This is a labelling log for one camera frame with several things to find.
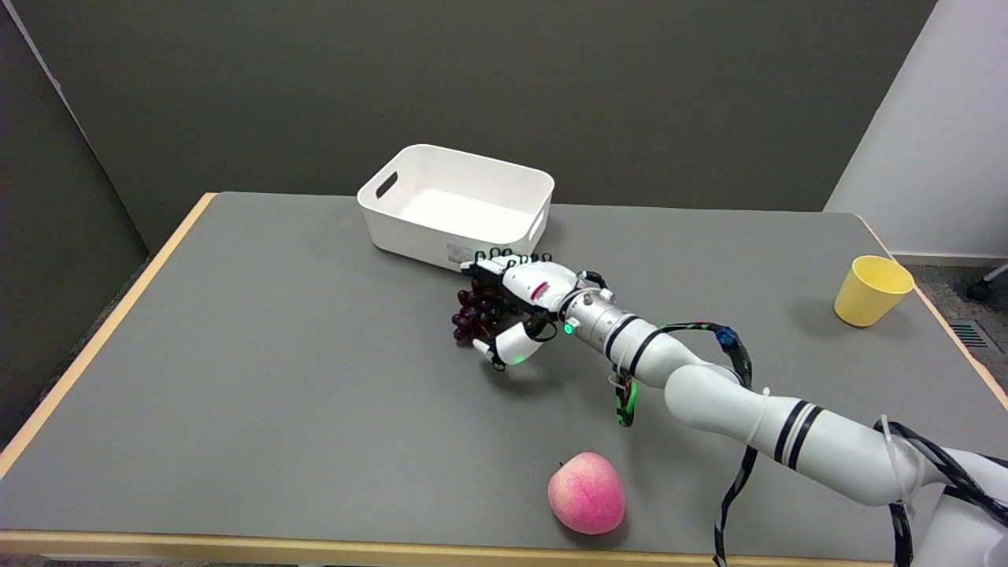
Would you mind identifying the black chair caster leg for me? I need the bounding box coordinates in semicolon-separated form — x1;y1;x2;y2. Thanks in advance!
967;264;1008;304

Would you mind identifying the yellow plastic cup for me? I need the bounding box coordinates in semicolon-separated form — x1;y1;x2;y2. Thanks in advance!
834;255;916;328

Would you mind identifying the dark purple grape bunch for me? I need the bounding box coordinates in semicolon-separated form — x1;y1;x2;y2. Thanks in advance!
451;276;514;344

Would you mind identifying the pink peach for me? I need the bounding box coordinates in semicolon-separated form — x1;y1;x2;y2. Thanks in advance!
547;451;627;536

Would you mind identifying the black floor vent grille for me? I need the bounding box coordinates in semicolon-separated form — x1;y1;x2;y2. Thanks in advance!
949;319;989;352

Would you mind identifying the black green robot cable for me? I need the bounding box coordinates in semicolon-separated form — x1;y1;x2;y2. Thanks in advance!
579;270;1008;567

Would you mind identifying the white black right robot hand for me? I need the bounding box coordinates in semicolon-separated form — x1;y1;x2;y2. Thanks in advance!
460;250;609;371

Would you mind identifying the white plastic storage bin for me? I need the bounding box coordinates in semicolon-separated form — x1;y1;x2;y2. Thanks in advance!
357;143;555;273

